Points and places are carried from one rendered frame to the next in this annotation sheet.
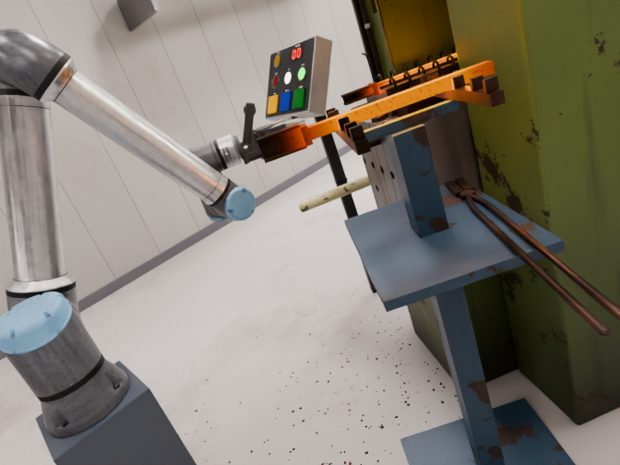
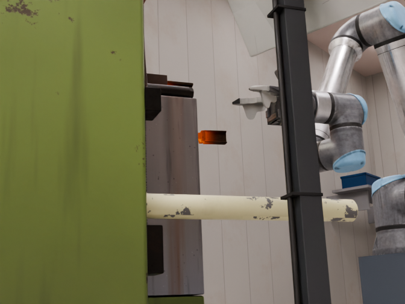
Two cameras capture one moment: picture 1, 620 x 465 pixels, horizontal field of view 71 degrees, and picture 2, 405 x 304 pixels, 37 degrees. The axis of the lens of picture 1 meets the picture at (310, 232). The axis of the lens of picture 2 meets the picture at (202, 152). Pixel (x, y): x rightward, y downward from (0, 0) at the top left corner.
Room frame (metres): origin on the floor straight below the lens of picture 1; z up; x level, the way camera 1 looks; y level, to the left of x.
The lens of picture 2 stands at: (2.77, -0.63, 0.43)
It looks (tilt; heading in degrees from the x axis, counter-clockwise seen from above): 15 degrees up; 164
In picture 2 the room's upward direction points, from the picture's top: 2 degrees counter-clockwise
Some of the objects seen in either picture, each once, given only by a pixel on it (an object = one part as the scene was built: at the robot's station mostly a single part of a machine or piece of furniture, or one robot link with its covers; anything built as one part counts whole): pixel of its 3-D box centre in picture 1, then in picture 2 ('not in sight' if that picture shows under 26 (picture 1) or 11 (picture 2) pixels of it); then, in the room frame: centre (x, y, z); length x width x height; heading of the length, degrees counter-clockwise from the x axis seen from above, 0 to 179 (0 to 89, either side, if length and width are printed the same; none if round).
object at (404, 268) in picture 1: (430, 232); not in sight; (0.79, -0.23, 0.76); 0.40 x 0.30 x 0.02; 178
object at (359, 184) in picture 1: (350, 187); (254, 208); (1.68, -0.21, 0.62); 0.44 x 0.05 x 0.05; 94
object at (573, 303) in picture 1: (506, 229); not in sight; (0.67, -0.32, 0.77); 0.60 x 0.04 x 0.01; 173
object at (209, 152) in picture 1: (202, 162); (342, 110); (1.29, 0.22, 0.97); 0.12 x 0.09 x 0.10; 94
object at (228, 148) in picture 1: (230, 150); (314, 107); (1.29, 0.13, 0.98); 0.10 x 0.05 x 0.09; 4
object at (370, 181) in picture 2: not in sight; (361, 184); (-3.58, 3.18, 1.86); 0.44 x 0.33 x 0.17; 126
